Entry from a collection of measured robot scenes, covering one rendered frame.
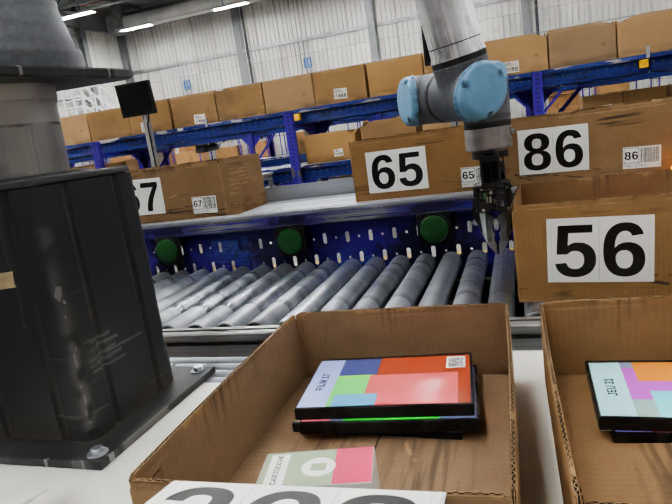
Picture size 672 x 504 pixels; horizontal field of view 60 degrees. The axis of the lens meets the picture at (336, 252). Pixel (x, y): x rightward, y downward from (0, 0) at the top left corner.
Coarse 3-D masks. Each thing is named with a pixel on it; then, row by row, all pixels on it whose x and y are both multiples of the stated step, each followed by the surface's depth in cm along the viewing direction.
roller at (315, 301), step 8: (344, 264) 148; (352, 264) 149; (360, 264) 153; (336, 272) 141; (344, 272) 142; (352, 272) 146; (328, 280) 134; (336, 280) 135; (344, 280) 139; (320, 288) 128; (328, 288) 130; (336, 288) 133; (312, 296) 123; (320, 296) 124; (328, 296) 127; (304, 304) 118; (312, 304) 119; (320, 304) 122; (296, 312) 113; (280, 320) 111
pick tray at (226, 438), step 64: (320, 320) 78; (384, 320) 75; (448, 320) 73; (256, 384) 65; (512, 384) 49; (192, 448) 52; (256, 448) 63; (320, 448) 61; (384, 448) 59; (448, 448) 58; (512, 448) 40
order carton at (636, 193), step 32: (544, 192) 122; (576, 192) 120; (608, 192) 118; (640, 192) 116; (544, 224) 96; (544, 256) 97; (544, 288) 99; (576, 288) 97; (608, 288) 95; (640, 288) 94
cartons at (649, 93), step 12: (588, 96) 911; (600, 96) 907; (612, 96) 903; (624, 96) 899; (636, 96) 893; (648, 96) 888; (660, 96) 883; (300, 144) 1067; (72, 168) 1230; (132, 168) 1181
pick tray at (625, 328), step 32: (544, 320) 63; (576, 320) 68; (608, 320) 67; (640, 320) 66; (544, 352) 61; (576, 352) 69; (608, 352) 68; (640, 352) 67; (576, 384) 67; (576, 416) 60; (576, 448) 55; (608, 448) 54; (640, 448) 53; (576, 480) 36; (608, 480) 50; (640, 480) 49
